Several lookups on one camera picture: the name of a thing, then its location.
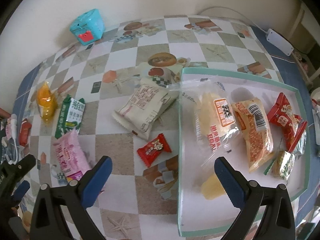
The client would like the pink snack packet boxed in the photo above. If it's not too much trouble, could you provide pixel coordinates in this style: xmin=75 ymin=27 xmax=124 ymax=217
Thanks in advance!
xmin=53 ymin=129 xmax=91 ymax=181

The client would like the green biscuit packet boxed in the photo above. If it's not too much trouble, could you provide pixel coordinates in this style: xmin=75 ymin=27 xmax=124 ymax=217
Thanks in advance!
xmin=55 ymin=94 xmax=86 ymax=139

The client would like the small red candy packet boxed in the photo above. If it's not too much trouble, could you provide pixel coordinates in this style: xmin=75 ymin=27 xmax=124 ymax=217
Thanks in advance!
xmin=137 ymin=133 xmax=172 ymax=167

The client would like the green silver small packet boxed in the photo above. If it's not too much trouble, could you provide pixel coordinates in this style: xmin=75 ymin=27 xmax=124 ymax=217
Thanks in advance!
xmin=264 ymin=150 xmax=296 ymax=181

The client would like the red small box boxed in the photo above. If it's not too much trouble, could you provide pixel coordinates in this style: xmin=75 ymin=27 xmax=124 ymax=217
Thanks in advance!
xmin=19 ymin=119 xmax=32 ymax=147

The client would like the yellow jelly piece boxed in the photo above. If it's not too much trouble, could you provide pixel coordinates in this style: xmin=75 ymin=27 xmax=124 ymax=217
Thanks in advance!
xmin=201 ymin=174 xmax=226 ymax=200

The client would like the white tray with green rim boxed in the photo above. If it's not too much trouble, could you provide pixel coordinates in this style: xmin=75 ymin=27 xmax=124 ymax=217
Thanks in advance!
xmin=178 ymin=68 xmax=310 ymax=237

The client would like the orange barcode snack packet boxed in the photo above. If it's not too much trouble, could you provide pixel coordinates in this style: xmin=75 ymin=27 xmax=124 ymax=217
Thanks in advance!
xmin=232 ymin=98 xmax=274 ymax=173

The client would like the red snack packet in tray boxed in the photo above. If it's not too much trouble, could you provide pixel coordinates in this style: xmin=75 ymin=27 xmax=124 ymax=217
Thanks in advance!
xmin=267 ymin=92 xmax=308 ymax=153

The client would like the clear wafer packet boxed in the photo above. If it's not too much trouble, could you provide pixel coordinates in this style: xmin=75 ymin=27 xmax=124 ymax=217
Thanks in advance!
xmin=168 ymin=78 xmax=240 ymax=166

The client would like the beige snack packet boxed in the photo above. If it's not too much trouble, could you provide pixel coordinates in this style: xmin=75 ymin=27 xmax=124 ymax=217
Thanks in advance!
xmin=112 ymin=77 xmax=179 ymax=141

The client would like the checkered tablecloth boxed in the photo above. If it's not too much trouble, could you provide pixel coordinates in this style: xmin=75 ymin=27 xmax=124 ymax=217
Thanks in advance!
xmin=14 ymin=15 xmax=319 ymax=239

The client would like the turquoise toy box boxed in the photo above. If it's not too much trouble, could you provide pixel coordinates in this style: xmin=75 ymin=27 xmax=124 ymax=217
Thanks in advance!
xmin=69 ymin=9 xmax=105 ymax=46

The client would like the white power adapter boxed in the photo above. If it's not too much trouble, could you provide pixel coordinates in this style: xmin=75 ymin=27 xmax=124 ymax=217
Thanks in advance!
xmin=266 ymin=29 xmax=293 ymax=56

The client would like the white cable on wall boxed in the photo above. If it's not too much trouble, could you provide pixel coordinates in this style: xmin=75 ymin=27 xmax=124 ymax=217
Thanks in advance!
xmin=196 ymin=6 xmax=268 ymax=34

